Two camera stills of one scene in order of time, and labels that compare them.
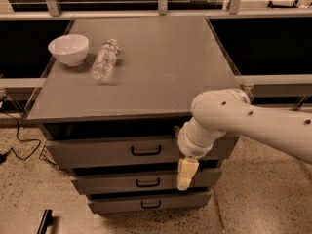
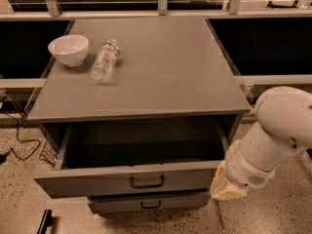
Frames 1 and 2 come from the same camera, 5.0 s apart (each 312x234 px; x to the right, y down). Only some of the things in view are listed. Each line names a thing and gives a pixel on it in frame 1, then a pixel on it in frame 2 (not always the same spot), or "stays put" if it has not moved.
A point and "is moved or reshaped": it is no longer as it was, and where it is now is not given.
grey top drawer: x=136 y=151 is moved or reshaped
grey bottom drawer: x=149 y=201 stays put
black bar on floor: x=47 y=220 stays put
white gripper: x=192 y=147 to x=244 y=170
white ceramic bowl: x=70 y=49 stays put
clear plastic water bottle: x=104 y=63 stays put
